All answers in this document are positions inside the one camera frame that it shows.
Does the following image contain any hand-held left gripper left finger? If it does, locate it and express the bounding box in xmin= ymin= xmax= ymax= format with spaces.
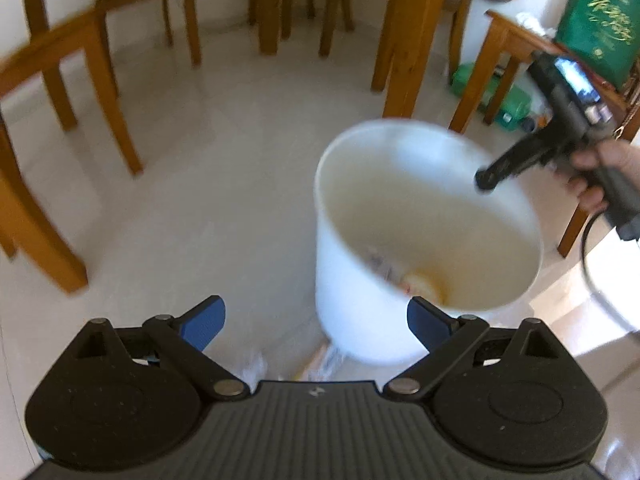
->
xmin=80 ymin=296 xmax=250 ymax=402

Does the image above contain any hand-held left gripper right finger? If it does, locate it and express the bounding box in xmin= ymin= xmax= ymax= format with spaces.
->
xmin=382 ymin=296 xmax=557 ymax=402

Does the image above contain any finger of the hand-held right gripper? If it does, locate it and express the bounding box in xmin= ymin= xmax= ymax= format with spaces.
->
xmin=474 ymin=127 xmax=551 ymax=194

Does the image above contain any white plastic bucket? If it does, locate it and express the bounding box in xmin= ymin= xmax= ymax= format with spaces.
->
xmin=314 ymin=118 xmax=545 ymax=365

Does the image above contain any beige drink powder packet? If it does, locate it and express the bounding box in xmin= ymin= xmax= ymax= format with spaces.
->
xmin=292 ymin=342 xmax=347 ymax=382

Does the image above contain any person's right hand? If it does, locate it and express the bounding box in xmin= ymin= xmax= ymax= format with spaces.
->
xmin=567 ymin=139 xmax=640 ymax=211

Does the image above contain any green plastic package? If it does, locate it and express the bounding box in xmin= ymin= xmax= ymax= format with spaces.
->
xmin=451 ymin=61 xmax=535 ymax=132

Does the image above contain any clear plastic bag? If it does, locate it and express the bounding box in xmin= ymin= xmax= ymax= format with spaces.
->
xmin=239 ymin=352 xmax=273 ymax=382

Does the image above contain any dark green gift bag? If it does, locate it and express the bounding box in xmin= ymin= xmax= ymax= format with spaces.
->
xmin=555 ymin=0 xmax=640 ymax=90

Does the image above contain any white crumpled tissue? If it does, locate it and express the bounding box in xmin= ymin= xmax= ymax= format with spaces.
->
xmin=515 ymin=11 xmax=557 ymax=42

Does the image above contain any wooden dining table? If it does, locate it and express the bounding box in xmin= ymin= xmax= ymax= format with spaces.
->
xmin=370 ymin=0 xmax=455 ymax=120

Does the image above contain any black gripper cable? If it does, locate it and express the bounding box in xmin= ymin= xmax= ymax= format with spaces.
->
xmin=581 ymin=214 xmax=640 ymax=335

